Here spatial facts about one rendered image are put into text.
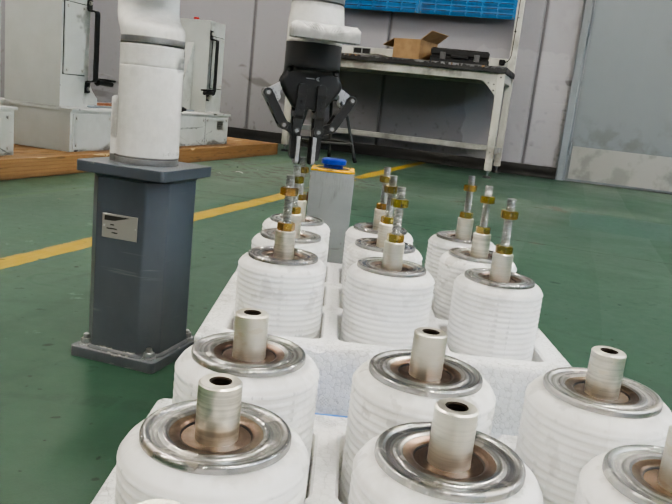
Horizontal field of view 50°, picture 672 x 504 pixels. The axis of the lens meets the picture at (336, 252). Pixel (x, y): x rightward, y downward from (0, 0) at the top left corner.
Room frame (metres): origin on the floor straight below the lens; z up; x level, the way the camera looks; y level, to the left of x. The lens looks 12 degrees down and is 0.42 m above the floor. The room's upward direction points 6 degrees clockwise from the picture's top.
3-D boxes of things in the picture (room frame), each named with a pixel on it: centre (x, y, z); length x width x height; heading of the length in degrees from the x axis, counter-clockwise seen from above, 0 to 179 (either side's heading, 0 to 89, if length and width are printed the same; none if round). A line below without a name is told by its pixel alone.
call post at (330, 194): (1.17, 0.02, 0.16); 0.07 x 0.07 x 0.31; 1
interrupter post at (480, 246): (0.88, -0.18, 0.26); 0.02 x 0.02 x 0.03
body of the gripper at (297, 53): (0.99, 0.06, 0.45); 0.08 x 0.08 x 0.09
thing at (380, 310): (0.76, -0.06, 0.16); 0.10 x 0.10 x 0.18
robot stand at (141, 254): (1.08, 0.30, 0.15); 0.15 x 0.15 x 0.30; 73
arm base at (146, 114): (1.08, 0.30, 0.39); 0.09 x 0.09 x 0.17; 73
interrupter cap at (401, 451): (0.33, -0.07, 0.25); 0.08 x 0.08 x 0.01
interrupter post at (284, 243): (0.76, 0.06, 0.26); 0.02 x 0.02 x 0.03
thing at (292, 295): (0.76, 0.06, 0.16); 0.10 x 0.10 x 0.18
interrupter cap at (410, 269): (0.76, -0.06, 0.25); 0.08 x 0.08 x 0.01
